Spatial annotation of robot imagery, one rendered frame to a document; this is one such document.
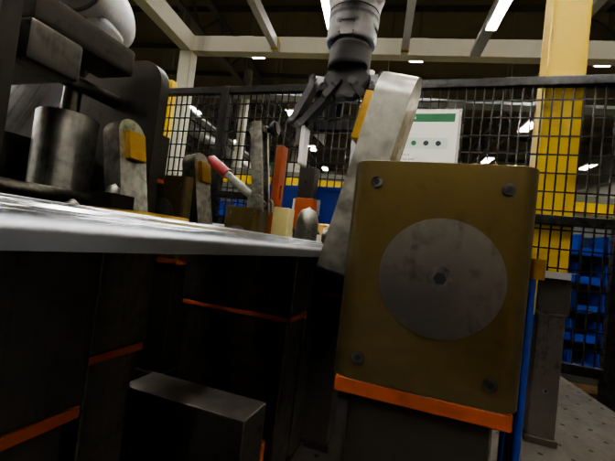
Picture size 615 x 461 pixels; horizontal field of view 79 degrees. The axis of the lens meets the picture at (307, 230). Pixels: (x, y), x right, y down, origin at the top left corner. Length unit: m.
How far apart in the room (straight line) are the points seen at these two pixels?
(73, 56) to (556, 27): 1.27
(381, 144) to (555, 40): 1.21
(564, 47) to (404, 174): 1.22
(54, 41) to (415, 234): 0.35
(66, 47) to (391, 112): 0.31
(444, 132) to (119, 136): 0.98
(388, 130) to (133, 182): 0.29
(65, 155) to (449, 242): 0.39
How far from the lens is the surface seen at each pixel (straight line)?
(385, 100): 0.23
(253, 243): 0.18
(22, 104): 1.00
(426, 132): 1.24
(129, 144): 0.43
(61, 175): 0.46
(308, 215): 0.52
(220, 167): 0.75
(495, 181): 0.20
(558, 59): 1.38
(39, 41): 0.42
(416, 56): 4.87
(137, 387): 0.33
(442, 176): 0.20
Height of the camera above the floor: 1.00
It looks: 2 degrees up
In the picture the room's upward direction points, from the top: 7 degrees clockwise
